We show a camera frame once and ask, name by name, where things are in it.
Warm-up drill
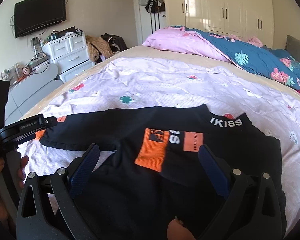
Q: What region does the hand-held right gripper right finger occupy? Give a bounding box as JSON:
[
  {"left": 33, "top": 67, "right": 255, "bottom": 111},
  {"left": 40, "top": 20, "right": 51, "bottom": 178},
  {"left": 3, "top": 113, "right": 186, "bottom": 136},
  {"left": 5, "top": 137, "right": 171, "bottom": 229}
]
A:
[{"left": 198, "top": 144, "right": 287, "bottom": 240}]

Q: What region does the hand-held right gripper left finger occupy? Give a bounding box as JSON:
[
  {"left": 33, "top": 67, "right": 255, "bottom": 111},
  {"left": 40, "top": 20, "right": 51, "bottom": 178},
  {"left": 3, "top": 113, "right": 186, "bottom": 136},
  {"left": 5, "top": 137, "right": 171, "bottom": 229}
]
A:
[{"left": 16, "top": 143, "right": 100, "bottom": 240}]

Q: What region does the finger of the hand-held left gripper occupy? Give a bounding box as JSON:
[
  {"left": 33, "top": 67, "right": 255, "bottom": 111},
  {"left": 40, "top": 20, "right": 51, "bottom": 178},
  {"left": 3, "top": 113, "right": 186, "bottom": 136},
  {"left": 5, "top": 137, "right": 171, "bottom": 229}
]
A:
[{"left": 41, "top": 116, "right": 58, "bottom": 132}]

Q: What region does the black t-shirt with orange print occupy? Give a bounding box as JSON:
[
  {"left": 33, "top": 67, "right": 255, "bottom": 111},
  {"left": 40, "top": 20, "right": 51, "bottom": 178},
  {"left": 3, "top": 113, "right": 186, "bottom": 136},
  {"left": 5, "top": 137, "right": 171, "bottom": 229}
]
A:
[{"left": 35, "top": 104, "right": 287, "bottom": 240}]

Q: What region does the grey low cabinet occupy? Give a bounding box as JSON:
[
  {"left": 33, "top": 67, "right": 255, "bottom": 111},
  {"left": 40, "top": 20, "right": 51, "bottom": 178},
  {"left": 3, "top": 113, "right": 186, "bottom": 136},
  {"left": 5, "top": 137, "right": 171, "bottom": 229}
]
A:
[{"left": 4, "top": 64, "right": 63, "bottom": 125}]

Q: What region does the stack of books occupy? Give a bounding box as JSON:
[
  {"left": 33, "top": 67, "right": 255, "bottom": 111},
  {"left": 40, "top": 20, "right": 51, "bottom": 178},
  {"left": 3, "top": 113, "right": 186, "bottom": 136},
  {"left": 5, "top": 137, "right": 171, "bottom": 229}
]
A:
[{"left": 31, "top": 56, "right": 50, "bottom": 70}]

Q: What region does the white drawer cabinet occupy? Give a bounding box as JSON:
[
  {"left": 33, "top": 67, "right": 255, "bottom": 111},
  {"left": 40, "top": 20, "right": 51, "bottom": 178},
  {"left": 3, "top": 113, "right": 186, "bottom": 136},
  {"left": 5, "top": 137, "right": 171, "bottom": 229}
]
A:
[{"left": 42, "top": 34, "right": 95, "bottom": 83}]

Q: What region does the clear blender jar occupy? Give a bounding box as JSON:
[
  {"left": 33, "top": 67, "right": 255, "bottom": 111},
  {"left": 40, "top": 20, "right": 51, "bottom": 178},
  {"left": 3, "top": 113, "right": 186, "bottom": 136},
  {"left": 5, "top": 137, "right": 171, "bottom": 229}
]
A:
[{"left": 31, "top": 37, "right": 43, "bottom": 55}]

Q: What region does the brown fluffy cloth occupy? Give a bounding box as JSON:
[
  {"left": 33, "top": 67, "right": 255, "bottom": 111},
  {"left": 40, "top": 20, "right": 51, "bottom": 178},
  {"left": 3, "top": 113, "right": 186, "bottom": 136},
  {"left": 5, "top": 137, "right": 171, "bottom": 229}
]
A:
[{"left": 85, "top": 35, "right": 113, "bottom": 62}]

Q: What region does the black box on cabinet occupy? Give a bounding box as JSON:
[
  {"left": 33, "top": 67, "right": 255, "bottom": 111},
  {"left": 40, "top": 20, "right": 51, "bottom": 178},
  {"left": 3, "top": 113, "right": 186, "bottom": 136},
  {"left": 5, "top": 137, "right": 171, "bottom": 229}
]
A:
[{"left": 52, "top": 27, "right": 77, "bottom": 39}]

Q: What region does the lilac printed bedsheet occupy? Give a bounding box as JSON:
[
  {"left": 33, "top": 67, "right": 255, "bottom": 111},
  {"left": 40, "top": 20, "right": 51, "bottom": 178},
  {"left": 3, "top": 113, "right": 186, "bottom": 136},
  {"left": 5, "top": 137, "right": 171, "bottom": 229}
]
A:
[{"left": 16, "top": 56, "right": 300, "bottom": 230}]

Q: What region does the black duffel bag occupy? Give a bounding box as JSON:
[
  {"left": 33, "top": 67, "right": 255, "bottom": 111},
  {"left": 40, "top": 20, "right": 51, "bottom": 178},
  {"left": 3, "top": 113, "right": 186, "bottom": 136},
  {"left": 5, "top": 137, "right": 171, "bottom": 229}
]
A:
[{"left": 100, "top": 33, "right": 129, "bottom": 53}]

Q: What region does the beige bed mattress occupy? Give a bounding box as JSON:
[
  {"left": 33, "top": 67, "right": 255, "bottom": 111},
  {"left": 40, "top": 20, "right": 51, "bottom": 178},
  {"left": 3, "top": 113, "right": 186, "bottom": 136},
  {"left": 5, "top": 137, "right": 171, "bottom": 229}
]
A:
[{"left": 20, "top": 44, "right": 300, "bottom": 120}]

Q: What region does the blue floral quilt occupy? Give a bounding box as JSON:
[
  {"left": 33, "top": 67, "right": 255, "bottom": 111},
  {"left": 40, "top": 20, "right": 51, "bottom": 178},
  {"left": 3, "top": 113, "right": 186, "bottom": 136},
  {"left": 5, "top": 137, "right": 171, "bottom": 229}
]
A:
[{"left": 185, "top": 27, "right": 300, "bottom": 90}]

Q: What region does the pink pillow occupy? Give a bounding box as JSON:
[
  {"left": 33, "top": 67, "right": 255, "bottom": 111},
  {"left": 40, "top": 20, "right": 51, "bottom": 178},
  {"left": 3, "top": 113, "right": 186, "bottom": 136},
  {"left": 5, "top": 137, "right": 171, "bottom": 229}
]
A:
[{"left": 142, "top": 26, "right": 263, "bottom": 64}]

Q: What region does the white room door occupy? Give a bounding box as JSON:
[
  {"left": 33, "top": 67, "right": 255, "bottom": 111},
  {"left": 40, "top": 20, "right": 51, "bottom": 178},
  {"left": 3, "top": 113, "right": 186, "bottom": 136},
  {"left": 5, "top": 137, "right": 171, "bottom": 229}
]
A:
[{"left": 132, "top": 0, "right": 166, "bottom": 46}]

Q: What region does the black hanging bag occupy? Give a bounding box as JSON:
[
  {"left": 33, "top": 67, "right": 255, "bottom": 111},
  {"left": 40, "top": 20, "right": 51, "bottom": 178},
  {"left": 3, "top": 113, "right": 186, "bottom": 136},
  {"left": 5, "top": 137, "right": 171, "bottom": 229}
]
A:
[
  {"left": 145, "top": 0, "right": 158, "bottom": 13},
  {"left": 155, "top": 0, "right": 167, "bottom": 13}
]

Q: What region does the cream wardrobe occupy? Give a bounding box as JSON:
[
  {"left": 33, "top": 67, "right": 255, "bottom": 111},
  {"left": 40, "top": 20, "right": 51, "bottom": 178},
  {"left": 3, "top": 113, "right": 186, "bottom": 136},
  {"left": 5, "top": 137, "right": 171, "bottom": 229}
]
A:
[{"left": 162, "top": 0, "right": 275, "bottom": 49}]

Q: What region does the black wall television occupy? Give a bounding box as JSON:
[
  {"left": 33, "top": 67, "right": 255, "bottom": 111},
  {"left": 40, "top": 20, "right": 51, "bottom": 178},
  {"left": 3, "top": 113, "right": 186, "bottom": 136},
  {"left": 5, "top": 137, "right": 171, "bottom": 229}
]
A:
[{"left": 14, "top": 0, "right": 67, "bottom": 38}]

